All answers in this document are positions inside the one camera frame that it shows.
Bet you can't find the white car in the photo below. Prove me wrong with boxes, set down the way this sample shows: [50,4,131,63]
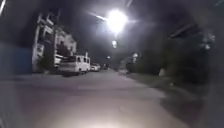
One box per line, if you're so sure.
[89,63,102,72]

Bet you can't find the grey asphalt road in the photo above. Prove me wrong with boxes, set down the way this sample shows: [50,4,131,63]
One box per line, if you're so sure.
[0,69,214,128]

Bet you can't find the white van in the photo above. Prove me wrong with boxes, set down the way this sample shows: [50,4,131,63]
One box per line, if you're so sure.
[57,54,92,76]

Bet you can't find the street lamp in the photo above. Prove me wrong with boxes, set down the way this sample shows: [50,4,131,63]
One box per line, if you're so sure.
[89,9,130,34]

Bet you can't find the dark row of trees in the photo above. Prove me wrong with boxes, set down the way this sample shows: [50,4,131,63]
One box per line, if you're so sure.
[125,23,214,84]

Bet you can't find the pale multi-storey building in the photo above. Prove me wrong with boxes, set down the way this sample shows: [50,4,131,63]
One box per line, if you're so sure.
[31,13,78,73]

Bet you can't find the blue wall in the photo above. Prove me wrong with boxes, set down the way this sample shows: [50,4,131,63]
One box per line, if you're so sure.
[0,42,34,76]

